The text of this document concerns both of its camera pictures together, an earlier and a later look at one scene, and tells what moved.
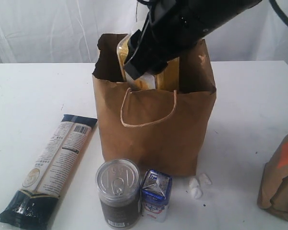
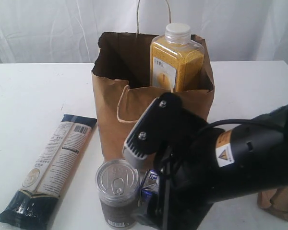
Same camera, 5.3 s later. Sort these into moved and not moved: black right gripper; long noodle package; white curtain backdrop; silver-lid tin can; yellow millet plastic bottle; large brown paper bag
Moved: black right gripper; yellow millet plastic bottle
Not moved: long noodle package; silver-lid tin can; white curtain backdrop; large brown paper bag
